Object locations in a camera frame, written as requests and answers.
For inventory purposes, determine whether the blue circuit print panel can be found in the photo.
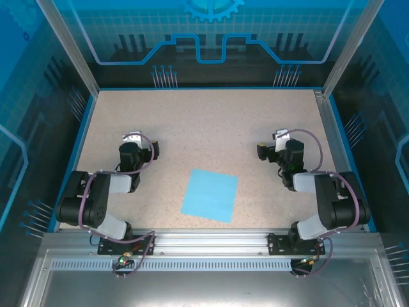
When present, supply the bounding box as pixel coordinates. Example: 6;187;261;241
0;0;96;307
328;0;409;307

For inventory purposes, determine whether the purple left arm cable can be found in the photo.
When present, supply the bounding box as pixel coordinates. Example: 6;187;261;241
77;133;157;279

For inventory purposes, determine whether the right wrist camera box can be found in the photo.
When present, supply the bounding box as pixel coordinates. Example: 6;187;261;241
272;129;290;153

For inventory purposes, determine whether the slotted grey cable duct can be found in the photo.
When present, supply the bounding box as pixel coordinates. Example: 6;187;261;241
50;259;303;272

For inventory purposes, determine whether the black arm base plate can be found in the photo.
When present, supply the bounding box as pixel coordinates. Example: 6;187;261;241
97;235;156;256
267;232;326;256

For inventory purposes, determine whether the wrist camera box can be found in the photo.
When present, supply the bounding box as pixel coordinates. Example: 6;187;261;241
272;129;290;153
122;130;143;150

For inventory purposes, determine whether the blue gear print panel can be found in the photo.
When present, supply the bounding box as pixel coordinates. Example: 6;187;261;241
50;0;368;89

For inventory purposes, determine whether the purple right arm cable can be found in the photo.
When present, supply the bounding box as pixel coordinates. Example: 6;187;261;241
277;128;364;278

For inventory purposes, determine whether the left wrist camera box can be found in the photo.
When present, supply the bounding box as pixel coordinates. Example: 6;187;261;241
122;130;143;150

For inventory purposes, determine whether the green lit cable connector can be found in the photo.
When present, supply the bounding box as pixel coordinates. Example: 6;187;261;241
115;251;134;267
299;255;321;267

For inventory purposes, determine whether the aluminium sheet tray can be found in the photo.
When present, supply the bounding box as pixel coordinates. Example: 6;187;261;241
19;249;399;307

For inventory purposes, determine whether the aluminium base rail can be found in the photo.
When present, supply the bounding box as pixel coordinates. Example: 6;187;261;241
41;227;383;256

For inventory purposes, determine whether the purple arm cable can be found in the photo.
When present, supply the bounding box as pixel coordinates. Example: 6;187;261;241
277;128;364;278
77;133;157;279

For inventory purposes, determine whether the aluminium side rail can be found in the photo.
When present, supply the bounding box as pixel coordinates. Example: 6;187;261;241
313;89;365;231

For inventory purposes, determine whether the aluminium frame post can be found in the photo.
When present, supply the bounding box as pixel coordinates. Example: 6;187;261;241
322;0;386;98
35;0;100;97

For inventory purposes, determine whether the light blue cloth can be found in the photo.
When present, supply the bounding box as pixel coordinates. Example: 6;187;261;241
180;168;239;223

